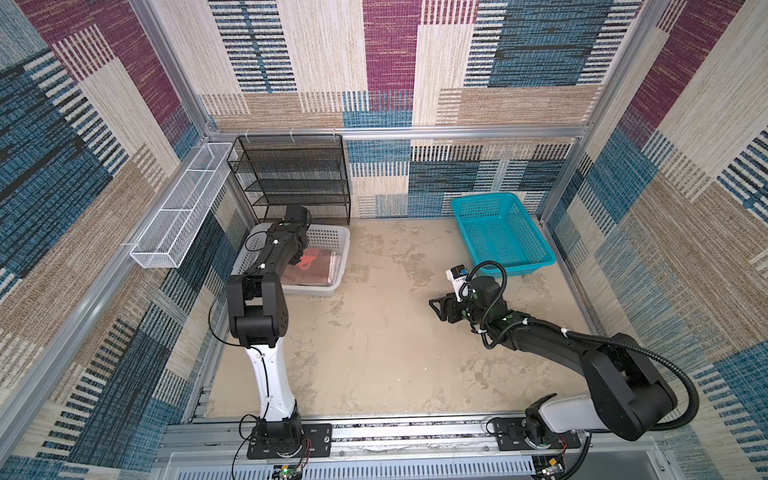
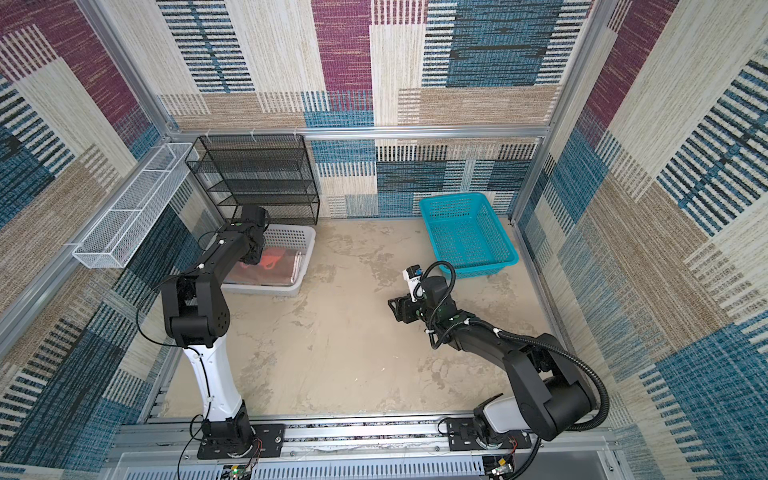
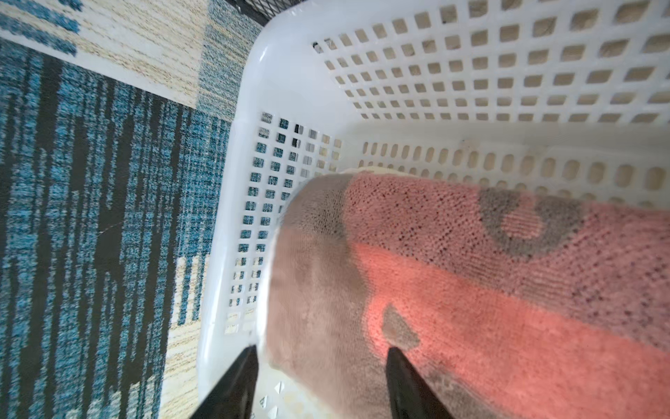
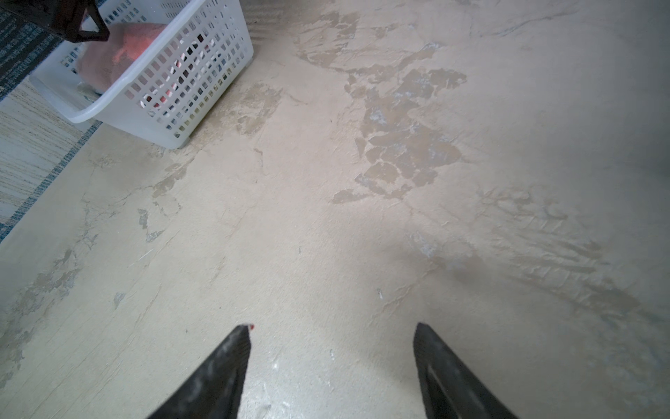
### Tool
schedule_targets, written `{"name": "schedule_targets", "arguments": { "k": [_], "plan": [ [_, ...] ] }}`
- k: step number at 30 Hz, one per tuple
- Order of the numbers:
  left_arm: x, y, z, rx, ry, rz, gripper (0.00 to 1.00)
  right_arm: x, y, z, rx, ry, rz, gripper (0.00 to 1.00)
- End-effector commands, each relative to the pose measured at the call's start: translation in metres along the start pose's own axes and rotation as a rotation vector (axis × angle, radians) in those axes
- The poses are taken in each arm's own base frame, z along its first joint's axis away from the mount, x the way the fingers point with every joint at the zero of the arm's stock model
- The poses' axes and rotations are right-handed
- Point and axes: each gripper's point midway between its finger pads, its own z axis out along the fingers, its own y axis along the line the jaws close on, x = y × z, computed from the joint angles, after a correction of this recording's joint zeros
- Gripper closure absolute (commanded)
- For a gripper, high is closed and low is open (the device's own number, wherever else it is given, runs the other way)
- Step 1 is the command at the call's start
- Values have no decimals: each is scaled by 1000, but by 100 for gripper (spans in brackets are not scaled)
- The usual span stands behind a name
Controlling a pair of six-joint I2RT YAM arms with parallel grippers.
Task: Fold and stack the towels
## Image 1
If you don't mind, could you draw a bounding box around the pink red towel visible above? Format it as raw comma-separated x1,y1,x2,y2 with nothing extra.
281,248,340,287

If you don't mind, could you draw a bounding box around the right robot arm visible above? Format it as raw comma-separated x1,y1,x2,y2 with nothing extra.
428,276,680,441

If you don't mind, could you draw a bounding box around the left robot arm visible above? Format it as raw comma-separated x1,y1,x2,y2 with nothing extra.
226,205,310,453

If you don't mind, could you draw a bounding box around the teal plastic basket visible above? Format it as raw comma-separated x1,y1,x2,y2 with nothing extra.
451,192,556,276

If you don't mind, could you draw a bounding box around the white plastic basket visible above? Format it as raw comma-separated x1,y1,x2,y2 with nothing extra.
231,223,350,297

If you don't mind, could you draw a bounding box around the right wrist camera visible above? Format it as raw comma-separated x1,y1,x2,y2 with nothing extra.
446,264,472,302

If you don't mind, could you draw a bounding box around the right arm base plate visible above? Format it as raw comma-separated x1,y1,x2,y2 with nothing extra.
485,417,582,451

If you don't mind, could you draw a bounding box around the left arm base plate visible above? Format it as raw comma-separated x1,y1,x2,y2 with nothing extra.
246,422,333,460

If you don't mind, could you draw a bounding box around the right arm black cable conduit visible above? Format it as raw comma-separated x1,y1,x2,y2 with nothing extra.
466,260,701,480

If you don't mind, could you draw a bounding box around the black wire shelf rack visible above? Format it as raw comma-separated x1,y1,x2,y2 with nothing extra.
228,134,352,223

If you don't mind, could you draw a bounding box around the aluminium front rail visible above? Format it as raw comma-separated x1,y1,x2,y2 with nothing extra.
155,410,661,463

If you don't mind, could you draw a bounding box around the white wire wall basket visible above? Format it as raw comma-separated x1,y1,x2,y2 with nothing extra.
130,143,233,269

